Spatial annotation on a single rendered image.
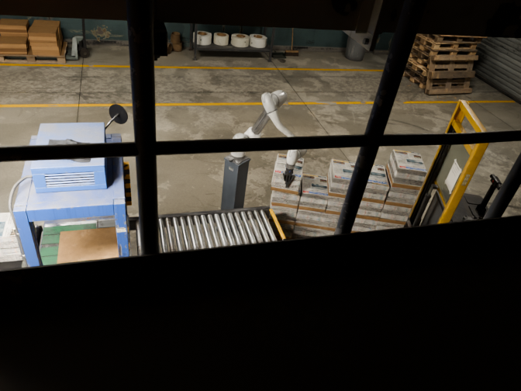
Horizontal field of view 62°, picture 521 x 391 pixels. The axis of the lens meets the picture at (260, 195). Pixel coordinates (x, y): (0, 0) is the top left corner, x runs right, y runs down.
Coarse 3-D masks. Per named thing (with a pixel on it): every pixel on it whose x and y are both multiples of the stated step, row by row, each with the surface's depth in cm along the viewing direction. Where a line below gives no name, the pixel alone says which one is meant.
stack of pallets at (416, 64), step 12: (420, 36) 943; (432, 36) 935; (444, 36) 946; (456, 36) 924; (468, 36) 918; (480, 36) 926; (420, 48) 950; (432, 48) 917; (444, 48) 925; (456, 48) 937; (468, 48) 950; (408, 60) 990; (420, 60) 961; (408, 72) 1000; (420, 72) 966; (420, 84) 966
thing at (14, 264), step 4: (36, 224) 376; (36, 228) 368; (40, 228) 373; (36, 232) 364; (40, 232) 368; (40, 236) 366; (20, 260) 338; (0, 264) 332; (4, 264) 333; (8, 264) 333; (12, 264) 334; (16, 264) 334; (20, 264) 335; (0, 268) 329; (4, 268) 329; (8, 268) 330
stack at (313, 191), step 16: (304, 176) 476; (320, 176) 480; (272, 192) 485; (304, 192) 452; (320, 192) 455; (272, 208) 467; (288, 208) 465; (320, 208) 461; (336, 208) 460; (368, 208) 457; (272, 224) 481; (288, 224) 480; (320, 224) 475; (336, 224) 473; (368, 224) 470
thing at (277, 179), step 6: (276, 168) 438; (282, 168) 439; (294, 168) 443; (300, 168) 444; (276, 174) 434; (282, 174) 433; (300, 174) 436; (276, 180) 439; (282, 180) 438; (294, 180) 436; (300, 180) 434; (276, 186) 444; (282, 186) 443; (288, 186) 442; (294, 186) 441
